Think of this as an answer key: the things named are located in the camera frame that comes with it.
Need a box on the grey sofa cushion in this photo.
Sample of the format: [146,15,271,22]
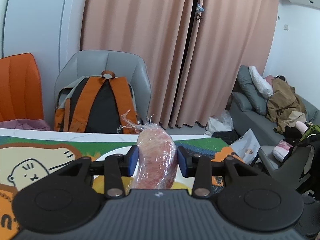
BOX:
[236,65,267,116]

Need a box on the white plastic bag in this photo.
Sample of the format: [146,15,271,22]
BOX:
[204,110,234,137]

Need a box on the orange black backpack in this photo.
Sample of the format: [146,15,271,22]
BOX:
[54,70,138,134]

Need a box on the pink curtain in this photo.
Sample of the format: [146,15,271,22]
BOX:
[81,0,279,128]

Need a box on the orange chair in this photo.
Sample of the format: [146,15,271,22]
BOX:
[0,53,44,121]

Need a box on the grey sofa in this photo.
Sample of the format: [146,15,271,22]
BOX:
[228,64,320,181]

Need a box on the plastic-wrapped pink fruit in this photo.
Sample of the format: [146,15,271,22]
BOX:
[120,111,178,190]

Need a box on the white plate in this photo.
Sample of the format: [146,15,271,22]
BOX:
[96,146,196,196]

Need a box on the brown jacket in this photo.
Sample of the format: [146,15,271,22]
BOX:
[267,78,306,134]

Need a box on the grey chair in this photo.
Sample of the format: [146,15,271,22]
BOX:
[55,50,151,120]

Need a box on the cartoon cat table mat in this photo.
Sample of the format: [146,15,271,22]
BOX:
[1,137,243,239]

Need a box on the white refrigerator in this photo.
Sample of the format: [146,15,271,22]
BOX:
[0,0,89,66]

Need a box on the white paper bag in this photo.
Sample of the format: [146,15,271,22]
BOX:
[230,129,260,165]

